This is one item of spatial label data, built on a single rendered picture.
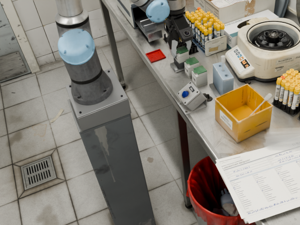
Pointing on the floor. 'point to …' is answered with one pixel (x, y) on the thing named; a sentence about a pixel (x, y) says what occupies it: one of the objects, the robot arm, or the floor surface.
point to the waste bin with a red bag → (209, 194)
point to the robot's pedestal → (118, 169)
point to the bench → (213, 144)
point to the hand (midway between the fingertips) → (181, 54)
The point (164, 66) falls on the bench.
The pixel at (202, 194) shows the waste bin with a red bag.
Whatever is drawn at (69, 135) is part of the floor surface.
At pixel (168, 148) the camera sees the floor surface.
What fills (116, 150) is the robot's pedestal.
